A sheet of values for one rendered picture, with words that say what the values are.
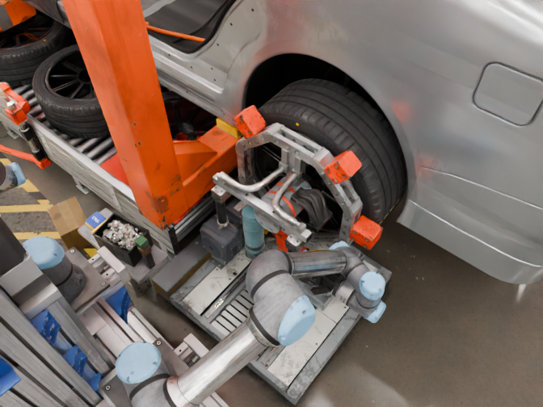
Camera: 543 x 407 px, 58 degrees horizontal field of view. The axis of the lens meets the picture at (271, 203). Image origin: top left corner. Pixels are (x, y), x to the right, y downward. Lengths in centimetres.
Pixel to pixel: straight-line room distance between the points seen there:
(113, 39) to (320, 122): 69
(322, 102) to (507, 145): 61
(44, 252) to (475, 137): 133
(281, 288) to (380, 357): 136
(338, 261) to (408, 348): 113
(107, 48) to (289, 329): 95
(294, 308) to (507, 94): 78
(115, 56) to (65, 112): 143
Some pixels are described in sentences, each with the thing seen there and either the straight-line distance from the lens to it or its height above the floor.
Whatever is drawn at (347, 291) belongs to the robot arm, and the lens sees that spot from 162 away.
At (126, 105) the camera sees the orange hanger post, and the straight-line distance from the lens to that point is 170.
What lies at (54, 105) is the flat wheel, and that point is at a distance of 301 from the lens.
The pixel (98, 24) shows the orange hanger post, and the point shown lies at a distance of 153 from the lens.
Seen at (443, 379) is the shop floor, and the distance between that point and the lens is 255.
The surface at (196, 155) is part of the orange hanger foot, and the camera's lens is 214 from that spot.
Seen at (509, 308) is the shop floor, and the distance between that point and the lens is 282.
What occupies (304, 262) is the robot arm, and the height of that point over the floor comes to 112.
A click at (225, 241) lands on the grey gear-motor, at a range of 228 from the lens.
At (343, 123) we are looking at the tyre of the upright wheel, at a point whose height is 117.
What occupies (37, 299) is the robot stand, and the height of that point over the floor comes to 125.
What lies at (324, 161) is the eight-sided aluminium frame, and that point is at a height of 111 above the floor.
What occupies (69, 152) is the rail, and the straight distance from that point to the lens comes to 287.
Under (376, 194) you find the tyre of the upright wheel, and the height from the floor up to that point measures 100.
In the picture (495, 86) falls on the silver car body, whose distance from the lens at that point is 144.
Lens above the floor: 230
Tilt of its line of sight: 52 degrees down
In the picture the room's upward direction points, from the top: straight up
